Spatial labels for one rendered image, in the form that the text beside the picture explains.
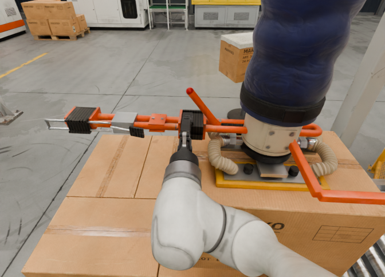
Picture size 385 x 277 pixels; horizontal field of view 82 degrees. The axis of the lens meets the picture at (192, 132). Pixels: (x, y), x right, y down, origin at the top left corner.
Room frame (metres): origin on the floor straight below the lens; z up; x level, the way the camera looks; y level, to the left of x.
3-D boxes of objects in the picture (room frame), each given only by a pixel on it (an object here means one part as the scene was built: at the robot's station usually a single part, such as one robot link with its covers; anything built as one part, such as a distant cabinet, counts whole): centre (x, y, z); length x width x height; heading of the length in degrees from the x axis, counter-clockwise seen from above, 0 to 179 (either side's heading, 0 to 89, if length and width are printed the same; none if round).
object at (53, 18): (7.01, 3.84, 0.45); 1.21 x 1.03 x 0.91; 87
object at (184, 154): (0.43, 0.02, 1.20); 0.09 x 0.07 x 0.08; 178
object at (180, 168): (0.35, 0.02, 1.20); 0.09 x 0.06 x 0.09; 88
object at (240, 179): (0.48, -0.24, 1.09); 0.34 x 0.10 x 0.05; 88
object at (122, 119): (0.59, 0.22, 1.20); 0.07 x 0.07 x 0.04; 88
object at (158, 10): (8.16, 0.77, 0.32); 1.25 x 0.52 x 0.63; 87
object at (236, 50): (2.51, -0.67, 0.82); 0.60 x 0.40 x 0.40; 111
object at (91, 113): (0.60, 0.35, 1.21); 0.08 x 0.07 x 0.05; 88
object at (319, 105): (0.57, -0.25, 1.31); 0.23 x 0.23 x 0.04
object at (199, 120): (0.58, 0.00, 1.20); 0.10 x 0.08 x 0.06; 178
